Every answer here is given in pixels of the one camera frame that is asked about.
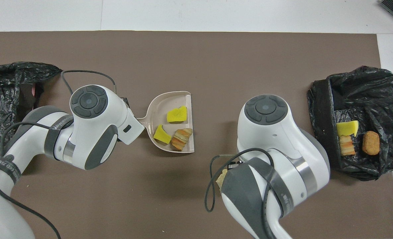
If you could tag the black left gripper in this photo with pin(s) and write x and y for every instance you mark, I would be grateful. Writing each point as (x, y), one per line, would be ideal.
(124, 102)

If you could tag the pale beige foam chunk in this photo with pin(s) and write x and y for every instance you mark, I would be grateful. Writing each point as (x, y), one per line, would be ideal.
(220, 179)

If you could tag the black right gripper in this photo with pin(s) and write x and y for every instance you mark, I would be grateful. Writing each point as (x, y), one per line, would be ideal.
(235, 165)

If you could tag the brown cork-like foam chunk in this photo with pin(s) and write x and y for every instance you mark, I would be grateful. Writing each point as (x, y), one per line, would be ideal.
(371, 143)

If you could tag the brown table mat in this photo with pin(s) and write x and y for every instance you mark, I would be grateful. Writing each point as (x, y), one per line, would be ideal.
(183, 59)

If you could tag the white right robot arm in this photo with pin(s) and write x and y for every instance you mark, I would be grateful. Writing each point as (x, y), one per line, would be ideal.
(276, 139)

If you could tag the orange striped foam chunk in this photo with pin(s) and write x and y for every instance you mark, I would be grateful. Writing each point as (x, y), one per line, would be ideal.
(181, 139)

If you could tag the left black trash bag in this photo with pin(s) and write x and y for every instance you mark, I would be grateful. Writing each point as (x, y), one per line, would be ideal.
(3, 86)

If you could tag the right black trash bag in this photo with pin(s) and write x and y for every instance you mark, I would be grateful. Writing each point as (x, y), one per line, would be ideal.
(382, 99)

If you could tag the beige plastic dustpan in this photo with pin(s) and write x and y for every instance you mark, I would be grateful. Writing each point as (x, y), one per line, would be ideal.
(163, 109)

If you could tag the black trash bag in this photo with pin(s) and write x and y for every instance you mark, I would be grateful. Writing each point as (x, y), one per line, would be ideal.
(3, 86)
(382, 99)

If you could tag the yellow sponge piece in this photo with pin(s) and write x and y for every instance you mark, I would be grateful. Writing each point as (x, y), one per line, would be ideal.
(161, 134)
(347, 127)
(177, 115)

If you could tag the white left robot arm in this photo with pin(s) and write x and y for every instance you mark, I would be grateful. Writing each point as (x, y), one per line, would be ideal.
(83, 142)

